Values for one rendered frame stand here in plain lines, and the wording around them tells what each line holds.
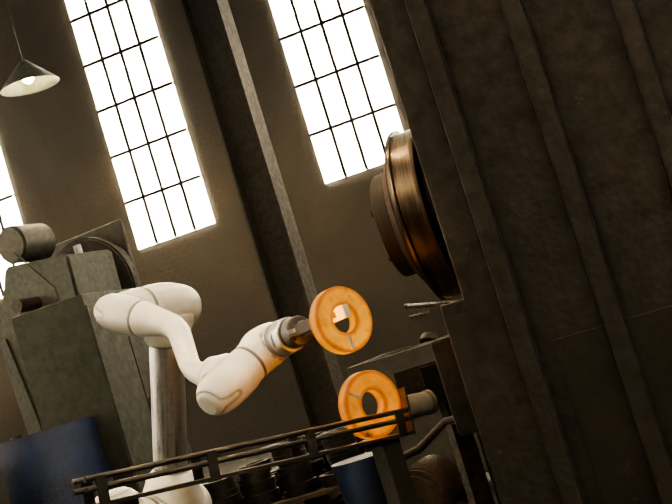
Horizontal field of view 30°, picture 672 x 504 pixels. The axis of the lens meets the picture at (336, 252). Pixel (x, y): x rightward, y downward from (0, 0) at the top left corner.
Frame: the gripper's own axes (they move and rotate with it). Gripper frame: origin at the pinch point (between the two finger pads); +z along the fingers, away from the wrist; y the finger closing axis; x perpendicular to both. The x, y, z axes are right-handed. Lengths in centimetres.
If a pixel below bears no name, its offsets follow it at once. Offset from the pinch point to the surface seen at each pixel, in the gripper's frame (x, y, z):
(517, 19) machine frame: 46, -31, 53
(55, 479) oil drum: -10, -75, -372
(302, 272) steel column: 91, -422, -600
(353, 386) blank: -16.9, 4.1, 2.1
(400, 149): 36, -36, -2
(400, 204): 21.8, -29.4, -1.0
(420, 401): -25.0, -12.3, 2.8
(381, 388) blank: -19.3, -3.3, 2.0
